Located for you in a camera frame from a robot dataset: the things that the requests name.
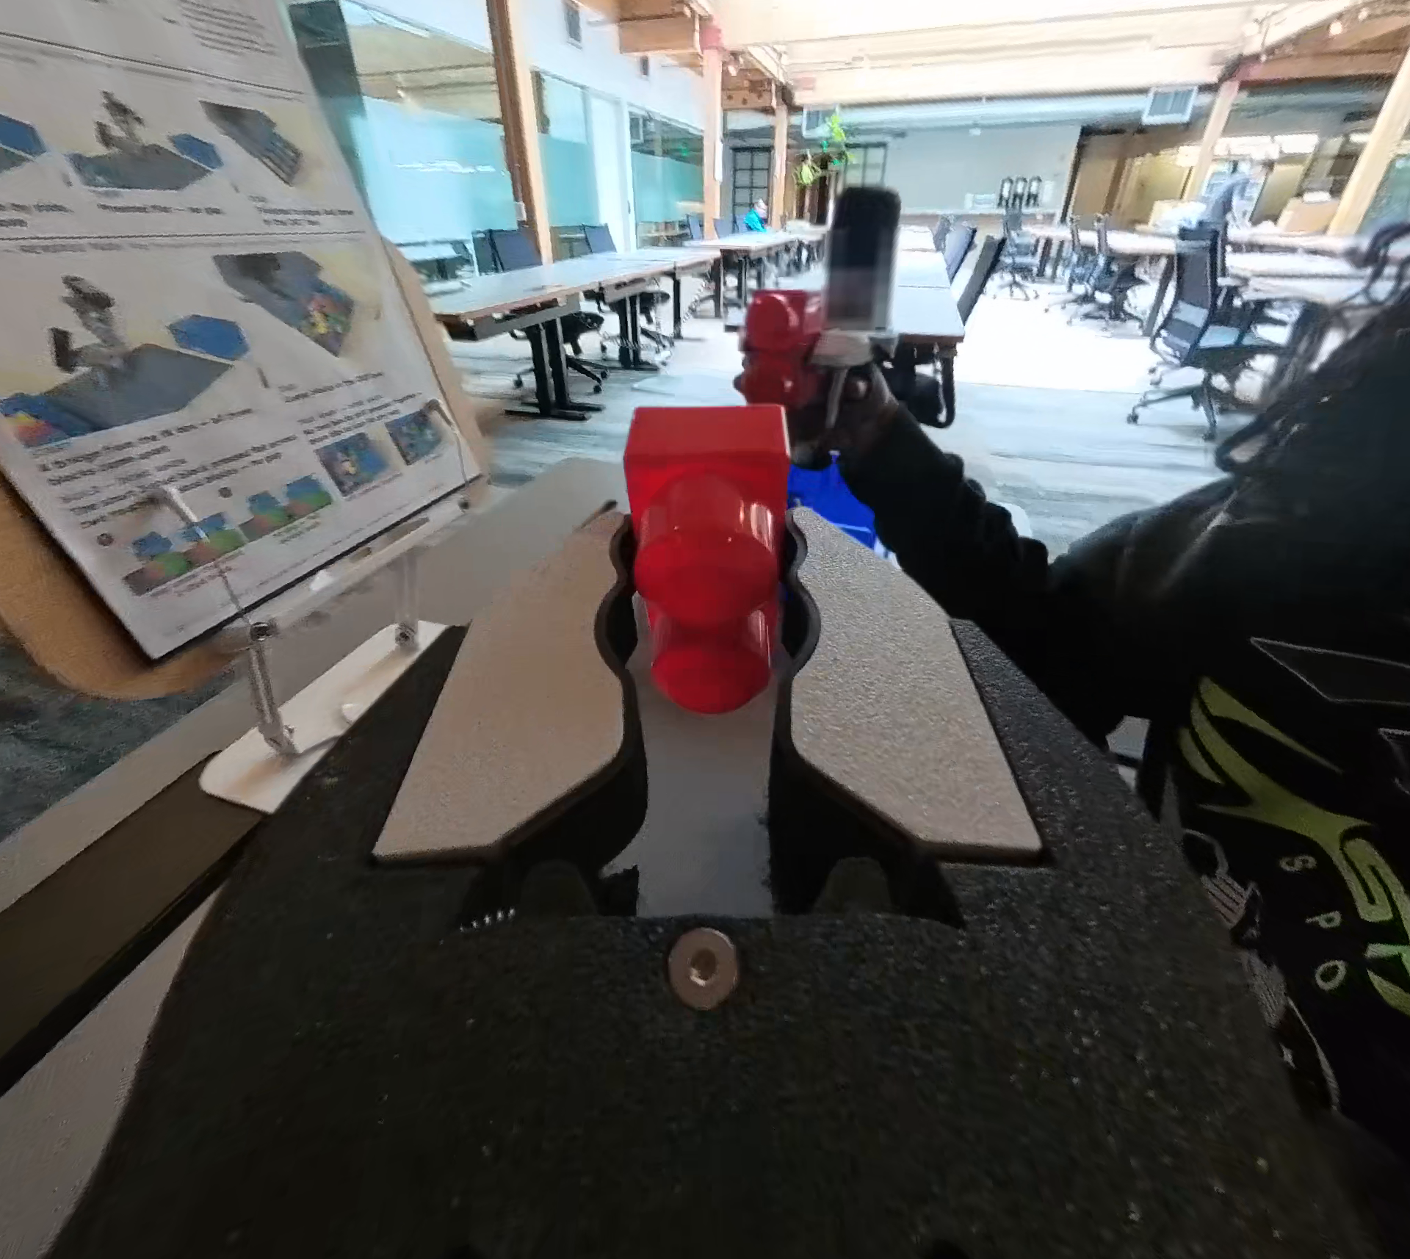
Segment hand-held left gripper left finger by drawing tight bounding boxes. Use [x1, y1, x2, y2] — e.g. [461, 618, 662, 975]
[370, 506, 652, 869]

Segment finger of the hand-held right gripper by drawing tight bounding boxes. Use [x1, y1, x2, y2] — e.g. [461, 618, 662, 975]
[806, 325, 882, 380]

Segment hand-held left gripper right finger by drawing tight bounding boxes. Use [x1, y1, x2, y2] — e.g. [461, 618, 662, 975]
[771, 506, 1045, 864]

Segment red mega block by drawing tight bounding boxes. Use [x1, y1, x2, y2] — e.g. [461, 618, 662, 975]
[738, 290, 829, 413]
[624, 405, 794, 717]

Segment blue plastic bin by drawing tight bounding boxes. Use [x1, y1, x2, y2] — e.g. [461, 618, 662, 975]
[787, 462, 887, 556]

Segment long dark table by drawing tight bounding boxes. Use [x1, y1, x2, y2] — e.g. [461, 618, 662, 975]
[881, 224, 970, 428]
[430, 250, 718, 424]

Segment potted green plant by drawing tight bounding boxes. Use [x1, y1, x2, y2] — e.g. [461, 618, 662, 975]
[793, 109, 856, 193]

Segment black office chair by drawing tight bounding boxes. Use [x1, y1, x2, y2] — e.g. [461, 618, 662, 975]
[1057, 214, 1147, 325]
[484, 228, 613, 402]
[1128, 224, 1279, 441]

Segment person's printed top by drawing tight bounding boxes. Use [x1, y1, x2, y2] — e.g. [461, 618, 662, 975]
[1057, 224, 1410, 1173]

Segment printed instruction sheet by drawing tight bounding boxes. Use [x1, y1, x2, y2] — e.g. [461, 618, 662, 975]
[0, 0, 481, 662]

